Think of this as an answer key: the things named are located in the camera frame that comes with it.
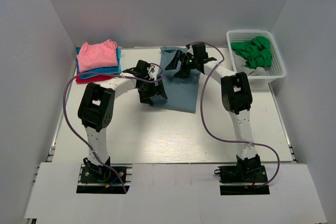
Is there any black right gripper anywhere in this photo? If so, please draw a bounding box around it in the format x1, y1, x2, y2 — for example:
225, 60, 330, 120
166, 50, 199, 78

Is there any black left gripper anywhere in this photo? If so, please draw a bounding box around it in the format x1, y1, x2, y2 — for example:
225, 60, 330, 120
136, 76, 166, 104

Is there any grey-blue t-shirt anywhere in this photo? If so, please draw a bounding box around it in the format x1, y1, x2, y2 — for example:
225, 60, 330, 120
156, 46, 202, 114

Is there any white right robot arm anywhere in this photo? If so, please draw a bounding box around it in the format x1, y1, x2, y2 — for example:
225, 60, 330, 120
165, 50, 261, 182

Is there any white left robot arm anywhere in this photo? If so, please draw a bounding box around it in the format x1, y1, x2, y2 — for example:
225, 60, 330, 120
78, 74, 167, 182

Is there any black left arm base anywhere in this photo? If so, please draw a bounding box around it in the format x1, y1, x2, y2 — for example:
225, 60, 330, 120
76, 164, 132, 195

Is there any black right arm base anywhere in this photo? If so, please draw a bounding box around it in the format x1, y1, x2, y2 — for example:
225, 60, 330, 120
214, 165, 270, 196

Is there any blue folded t-shirt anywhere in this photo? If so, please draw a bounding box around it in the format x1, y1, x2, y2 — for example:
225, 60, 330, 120
78, 48, 122, 80

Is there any grey t-shirt in basket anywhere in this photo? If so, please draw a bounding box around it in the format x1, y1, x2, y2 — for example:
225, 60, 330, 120
233, 54, 269, 76

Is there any pink folded t-shirt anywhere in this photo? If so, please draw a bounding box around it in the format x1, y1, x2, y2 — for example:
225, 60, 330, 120
77, 39, 118, 72

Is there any red folded t-shirt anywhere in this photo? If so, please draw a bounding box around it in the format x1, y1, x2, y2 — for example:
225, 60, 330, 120
76, 75, 112, 84

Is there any green t-shirt in basket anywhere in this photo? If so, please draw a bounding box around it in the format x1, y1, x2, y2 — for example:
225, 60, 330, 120
231, 36, 273, 70

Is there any white plastic laundry basket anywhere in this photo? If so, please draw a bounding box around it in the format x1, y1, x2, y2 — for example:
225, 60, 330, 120
226, 30, 286, 83

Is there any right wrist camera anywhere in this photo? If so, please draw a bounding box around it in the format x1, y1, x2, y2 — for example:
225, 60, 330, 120
186, 42, 216, 64

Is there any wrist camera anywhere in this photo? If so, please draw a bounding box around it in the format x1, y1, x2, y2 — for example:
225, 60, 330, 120
123, 60, 154, 81
186, 42, 216, 64

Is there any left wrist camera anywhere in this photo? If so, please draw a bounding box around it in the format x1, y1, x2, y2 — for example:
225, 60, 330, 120
123, 60, 154, 81

